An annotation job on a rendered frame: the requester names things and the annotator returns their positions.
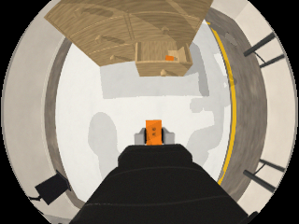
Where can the orange rectangular block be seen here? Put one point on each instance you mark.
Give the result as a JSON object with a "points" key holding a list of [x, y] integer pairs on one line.
{"points": [[169, 58], [154, 132]]}

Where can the light wooden chest of drawers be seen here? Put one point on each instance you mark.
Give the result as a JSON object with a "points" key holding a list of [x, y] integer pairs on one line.
{"points": [[126, 14]]}

